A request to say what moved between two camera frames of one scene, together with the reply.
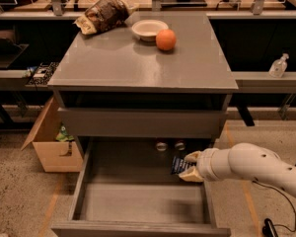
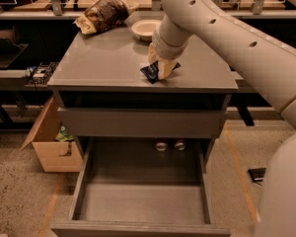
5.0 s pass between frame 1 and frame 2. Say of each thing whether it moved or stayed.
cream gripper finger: moved
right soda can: stayed
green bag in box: stayed
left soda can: stayed
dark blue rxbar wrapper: moved
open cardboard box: stayed
